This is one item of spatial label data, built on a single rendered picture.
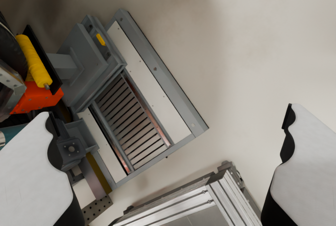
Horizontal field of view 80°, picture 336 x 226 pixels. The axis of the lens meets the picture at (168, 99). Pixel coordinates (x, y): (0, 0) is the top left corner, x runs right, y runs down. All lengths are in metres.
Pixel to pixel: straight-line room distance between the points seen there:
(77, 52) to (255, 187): 1.18
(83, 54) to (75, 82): 0.17
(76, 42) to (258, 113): 1.02
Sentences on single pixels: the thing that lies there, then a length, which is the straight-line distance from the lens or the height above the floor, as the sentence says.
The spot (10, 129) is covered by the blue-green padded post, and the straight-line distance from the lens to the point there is 1.06.
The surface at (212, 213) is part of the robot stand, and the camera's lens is 1.03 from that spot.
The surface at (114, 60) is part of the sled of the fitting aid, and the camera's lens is 1.18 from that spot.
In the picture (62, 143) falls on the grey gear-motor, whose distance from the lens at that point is 1.27.
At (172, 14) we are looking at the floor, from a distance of 1.17.
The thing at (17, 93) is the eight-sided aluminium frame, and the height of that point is 0.61.
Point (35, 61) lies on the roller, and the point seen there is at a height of 0.52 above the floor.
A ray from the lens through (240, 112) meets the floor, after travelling 1.04.
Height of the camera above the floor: 1.01
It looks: 61 degrees down
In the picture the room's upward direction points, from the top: 105 degrees counter-clockwise
